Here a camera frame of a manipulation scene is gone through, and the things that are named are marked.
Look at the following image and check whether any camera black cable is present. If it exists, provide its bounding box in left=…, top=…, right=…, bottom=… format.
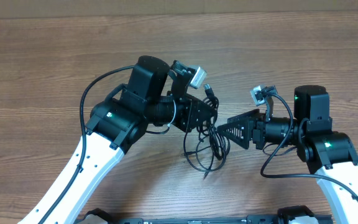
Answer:
left=37, top=65, right=136, bottom=224
left=259, top=91, right=358, bottom=224

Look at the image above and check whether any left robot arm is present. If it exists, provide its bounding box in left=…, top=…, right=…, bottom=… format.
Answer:
left=21, top=55, right=217, bottom=223

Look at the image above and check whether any left camera black cable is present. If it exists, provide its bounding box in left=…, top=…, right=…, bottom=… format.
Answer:
left=37, top=65, right=136, bottom=224

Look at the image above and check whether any right camera black cable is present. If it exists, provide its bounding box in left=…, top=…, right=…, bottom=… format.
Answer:
left=259, top=91, right=358, bottom=224

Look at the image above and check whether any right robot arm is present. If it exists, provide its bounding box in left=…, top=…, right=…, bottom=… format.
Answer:
left=218, top=85, right=358, bottom=223

